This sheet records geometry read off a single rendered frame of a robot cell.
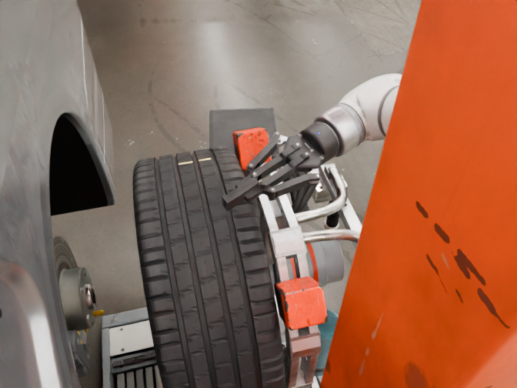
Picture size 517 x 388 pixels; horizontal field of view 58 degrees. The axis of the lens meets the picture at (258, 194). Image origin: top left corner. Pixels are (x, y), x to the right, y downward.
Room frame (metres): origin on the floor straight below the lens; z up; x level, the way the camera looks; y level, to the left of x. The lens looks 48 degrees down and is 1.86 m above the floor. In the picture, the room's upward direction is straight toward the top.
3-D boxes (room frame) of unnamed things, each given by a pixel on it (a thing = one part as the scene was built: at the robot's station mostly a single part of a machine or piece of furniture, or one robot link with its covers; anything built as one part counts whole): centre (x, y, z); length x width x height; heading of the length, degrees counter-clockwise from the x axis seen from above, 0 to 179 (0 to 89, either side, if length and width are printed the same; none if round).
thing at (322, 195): (0.88, -0.19, 0.93); 0.09 x 0.05 x 0.05; 104
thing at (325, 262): (0.68, -0.10, 0.85); 0.21 x 0.14 x 0.14; 104
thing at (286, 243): (0.66, -0.03, 0.85); 0.54 x 0.07 x 0.54; 14
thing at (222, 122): (1.82, 0.08, 0.17); 0.43 x 0.36 x 0.34; 4
